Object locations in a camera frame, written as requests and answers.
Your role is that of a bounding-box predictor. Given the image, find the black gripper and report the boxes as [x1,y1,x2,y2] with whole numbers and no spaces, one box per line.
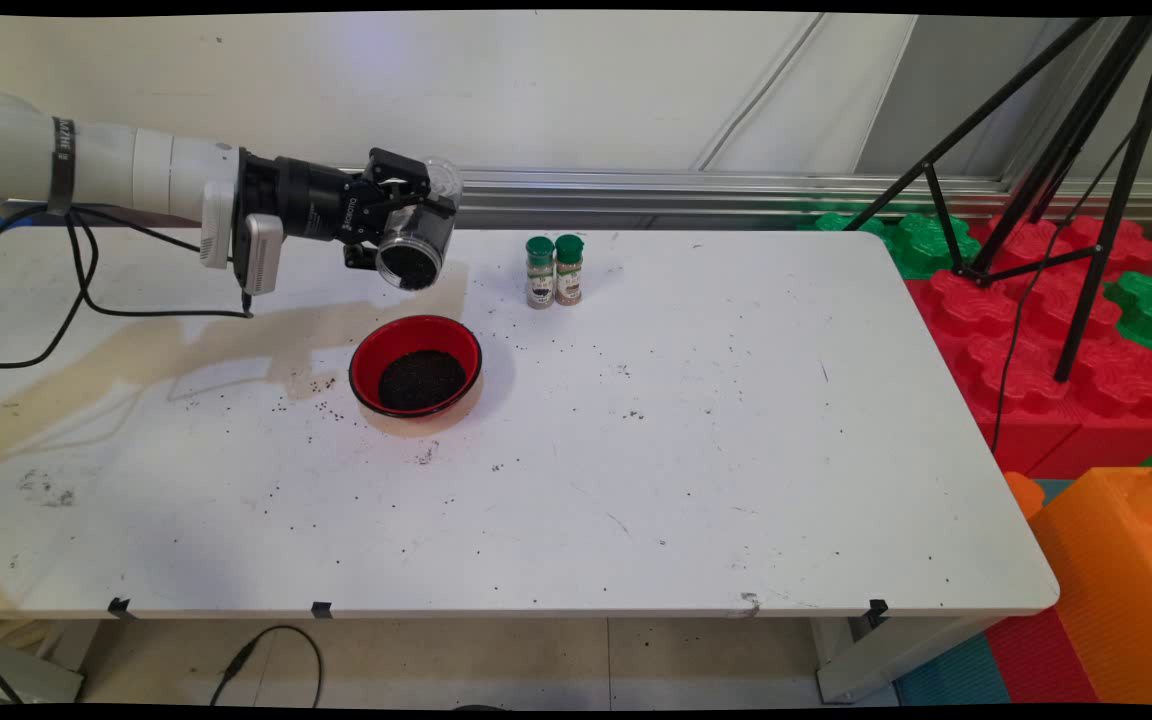
[236,148,458,272]

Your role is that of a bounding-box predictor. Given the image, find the clear jar with black seeds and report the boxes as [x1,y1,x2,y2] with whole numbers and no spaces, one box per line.
[374,157,464,293]

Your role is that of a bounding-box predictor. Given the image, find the red bowl with black rim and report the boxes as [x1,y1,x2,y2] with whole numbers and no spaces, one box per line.
[349,315,484,419]

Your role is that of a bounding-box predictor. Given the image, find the black seed pile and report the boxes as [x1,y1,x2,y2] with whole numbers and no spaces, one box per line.
[377,348,468,413]

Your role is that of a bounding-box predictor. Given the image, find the green-capped spice bottle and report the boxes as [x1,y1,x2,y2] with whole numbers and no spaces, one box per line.
[525,236,557,310]
[554,234,586,306]

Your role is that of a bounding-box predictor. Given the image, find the green foam mat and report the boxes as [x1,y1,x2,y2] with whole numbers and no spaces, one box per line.
[801,205,983,281]

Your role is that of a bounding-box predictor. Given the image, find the white metal table leg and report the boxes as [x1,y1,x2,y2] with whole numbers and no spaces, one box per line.
[0,622,87,704]
[814,612,1002,704]

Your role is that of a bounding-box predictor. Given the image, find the red foam block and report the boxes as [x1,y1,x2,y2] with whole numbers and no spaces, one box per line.
[904,213,1152,479]

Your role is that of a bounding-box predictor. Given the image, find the black tripod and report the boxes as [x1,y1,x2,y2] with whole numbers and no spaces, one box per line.
[841,15,1152,386]

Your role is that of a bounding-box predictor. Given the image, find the teal foam mat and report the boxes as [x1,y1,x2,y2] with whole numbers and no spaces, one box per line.
[894,630,1012,706]

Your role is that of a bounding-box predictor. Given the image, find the green foam block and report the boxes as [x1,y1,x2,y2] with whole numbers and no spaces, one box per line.
[1104,270,1152,383]

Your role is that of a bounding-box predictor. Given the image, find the red foam mat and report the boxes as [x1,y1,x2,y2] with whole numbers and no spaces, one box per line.
[984,608,1099,706]

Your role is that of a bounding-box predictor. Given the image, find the orange foam block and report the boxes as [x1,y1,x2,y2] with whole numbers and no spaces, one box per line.
[1004,462,1152,706]

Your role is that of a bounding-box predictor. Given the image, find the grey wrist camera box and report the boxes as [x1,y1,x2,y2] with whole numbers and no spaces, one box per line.
[239,213,285,298]

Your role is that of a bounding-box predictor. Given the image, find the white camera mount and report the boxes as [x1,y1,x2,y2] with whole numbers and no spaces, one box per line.
[201,185,238,269]

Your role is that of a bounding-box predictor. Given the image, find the black camera cable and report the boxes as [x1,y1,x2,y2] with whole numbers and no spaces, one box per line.
[64,210,255,319]

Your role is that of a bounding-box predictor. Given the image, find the aluminium rail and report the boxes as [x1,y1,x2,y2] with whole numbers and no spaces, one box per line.
[0,160,1152,223]

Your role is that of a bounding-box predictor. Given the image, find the black arm strap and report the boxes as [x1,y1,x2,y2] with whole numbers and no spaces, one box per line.
[48,117,77,214]

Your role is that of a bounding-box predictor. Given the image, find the black hanging robot cable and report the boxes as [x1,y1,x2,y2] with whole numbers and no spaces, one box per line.
[0,205,87,371]

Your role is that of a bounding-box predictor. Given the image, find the black floor cable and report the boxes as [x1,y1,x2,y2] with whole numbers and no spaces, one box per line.
[211,625,324,708]

